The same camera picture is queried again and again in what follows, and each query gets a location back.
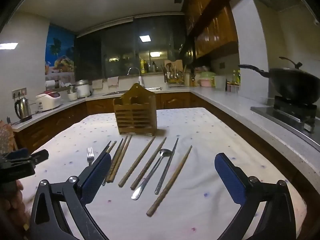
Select steel electric kettle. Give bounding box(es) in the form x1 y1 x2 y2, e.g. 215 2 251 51
14 97 33 123

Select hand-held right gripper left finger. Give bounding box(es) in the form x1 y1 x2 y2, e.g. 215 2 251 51
29 152 112 240

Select gas stove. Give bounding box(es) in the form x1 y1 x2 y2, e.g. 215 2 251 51
250 95 320 145

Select white plastic container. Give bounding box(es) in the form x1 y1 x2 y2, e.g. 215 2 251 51
214 75 227 91

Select dark window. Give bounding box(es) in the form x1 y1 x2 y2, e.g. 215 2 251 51
75 15 195 80

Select wooden base cabinets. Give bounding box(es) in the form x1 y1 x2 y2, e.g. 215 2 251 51
14 92 208 153

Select wooden utensil holder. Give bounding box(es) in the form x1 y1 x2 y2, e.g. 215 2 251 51
113 83 158 136

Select white red rice cooker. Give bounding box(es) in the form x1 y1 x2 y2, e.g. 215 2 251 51
35 91 62 112

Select blue fruit wall poster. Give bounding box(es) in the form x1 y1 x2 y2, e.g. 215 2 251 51
45 24 76 81

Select utensil drying rack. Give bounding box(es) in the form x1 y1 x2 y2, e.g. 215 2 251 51
162 59 187 87

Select patterned brown cloth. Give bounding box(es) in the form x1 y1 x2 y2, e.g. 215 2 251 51
0 119 18 153

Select person's left hand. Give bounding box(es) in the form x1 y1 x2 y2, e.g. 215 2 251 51
0 180 30 232

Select pink green stacked basins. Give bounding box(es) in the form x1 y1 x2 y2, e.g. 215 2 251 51
198 71 216 88

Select chrome faucet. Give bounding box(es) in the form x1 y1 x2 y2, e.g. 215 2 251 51
127 67 145 87

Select metal spoon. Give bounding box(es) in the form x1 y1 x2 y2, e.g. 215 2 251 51
131 148 173 201

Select metal fork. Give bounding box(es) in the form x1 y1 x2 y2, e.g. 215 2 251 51
86 147 94 167

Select glass jar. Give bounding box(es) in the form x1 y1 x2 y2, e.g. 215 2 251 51
67 85 78 102

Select silver wall socket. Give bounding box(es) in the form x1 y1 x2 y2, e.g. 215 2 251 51
12 87 27 99

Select white dotted tablecloth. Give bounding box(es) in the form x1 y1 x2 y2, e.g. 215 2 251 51
24 107 308 240

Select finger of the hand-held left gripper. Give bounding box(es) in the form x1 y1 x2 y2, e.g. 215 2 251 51
29 149 49 167
0 148 29 161

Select black wok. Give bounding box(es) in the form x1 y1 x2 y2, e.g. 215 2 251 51
238 56 320 105

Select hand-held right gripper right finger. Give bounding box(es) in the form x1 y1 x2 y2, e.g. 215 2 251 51
214 152 299 240

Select steel sink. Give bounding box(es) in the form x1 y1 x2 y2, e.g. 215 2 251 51
102 87 163 97

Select wooden wall cabinets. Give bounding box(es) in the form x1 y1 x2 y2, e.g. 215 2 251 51
181 0 239 60

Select wooden knife block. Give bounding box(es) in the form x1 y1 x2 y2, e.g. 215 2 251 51
189 67 198 87

